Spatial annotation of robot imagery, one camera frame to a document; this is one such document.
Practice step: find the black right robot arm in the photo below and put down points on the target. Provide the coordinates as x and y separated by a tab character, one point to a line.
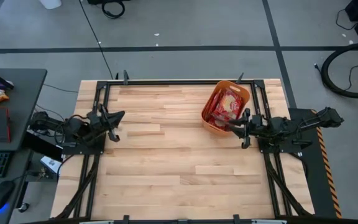
291	126

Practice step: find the orange plastic basket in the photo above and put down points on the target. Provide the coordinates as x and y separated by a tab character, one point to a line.
222	84

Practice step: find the white box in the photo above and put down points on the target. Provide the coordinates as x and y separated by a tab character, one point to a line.
50	163

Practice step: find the black panel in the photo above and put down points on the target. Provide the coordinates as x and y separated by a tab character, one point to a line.
42	149

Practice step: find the black table clamp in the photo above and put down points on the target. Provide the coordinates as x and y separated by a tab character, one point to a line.
125	77
235	218
240	78
125	219

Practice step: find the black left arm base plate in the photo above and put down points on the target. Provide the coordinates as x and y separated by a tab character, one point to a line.
82	149

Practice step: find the black computer mouse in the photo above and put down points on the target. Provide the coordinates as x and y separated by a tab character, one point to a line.
1	194

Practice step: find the red popcorn bag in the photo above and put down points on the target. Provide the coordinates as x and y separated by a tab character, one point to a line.
228	105
211	104
221	123

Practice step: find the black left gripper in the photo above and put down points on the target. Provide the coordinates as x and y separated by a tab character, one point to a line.
98	124

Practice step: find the white bracket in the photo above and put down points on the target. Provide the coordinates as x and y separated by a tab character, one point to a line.
269	221

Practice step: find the black caster wheel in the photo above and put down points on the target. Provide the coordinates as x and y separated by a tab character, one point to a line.
23	207

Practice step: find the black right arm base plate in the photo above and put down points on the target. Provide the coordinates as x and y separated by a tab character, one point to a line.
278	148

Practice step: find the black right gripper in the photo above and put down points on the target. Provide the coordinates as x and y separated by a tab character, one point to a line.
258	126

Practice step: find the black metal table frame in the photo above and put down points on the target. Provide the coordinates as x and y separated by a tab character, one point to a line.
179	82

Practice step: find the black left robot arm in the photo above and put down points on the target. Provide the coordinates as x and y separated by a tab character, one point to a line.
57	127

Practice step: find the black desk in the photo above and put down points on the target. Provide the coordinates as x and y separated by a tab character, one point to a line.
26	93

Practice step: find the black mat yellow hazard stripe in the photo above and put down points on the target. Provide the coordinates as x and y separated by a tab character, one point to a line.
314	186

